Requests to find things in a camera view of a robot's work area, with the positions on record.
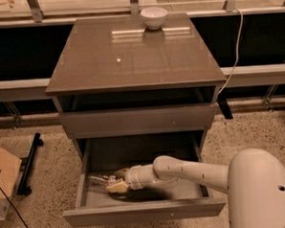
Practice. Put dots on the open grey middle drawer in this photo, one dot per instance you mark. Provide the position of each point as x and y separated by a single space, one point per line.
104 156

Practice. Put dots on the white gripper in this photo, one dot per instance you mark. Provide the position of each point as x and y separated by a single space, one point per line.
133 177

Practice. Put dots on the black metal stand foot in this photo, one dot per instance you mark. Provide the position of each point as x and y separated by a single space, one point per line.
26 166

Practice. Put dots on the grey window rail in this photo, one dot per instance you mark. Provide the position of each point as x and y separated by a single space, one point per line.
22 90

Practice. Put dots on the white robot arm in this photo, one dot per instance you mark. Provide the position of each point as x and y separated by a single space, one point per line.
254 182

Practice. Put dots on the grey drawer cabinet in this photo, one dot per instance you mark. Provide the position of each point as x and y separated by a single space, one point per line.
117 63

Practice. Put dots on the closed grey top drawer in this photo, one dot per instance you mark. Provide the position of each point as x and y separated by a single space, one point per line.
129 122

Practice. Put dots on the clear plastic water bottle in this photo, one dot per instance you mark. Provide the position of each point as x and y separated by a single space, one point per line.
103 180

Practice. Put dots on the white ceramic bowl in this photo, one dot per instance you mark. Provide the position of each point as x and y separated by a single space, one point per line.
153 17

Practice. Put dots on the black table leg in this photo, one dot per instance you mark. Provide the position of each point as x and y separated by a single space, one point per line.
224 106

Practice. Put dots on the cardboard box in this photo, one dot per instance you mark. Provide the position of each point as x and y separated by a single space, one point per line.
9 169

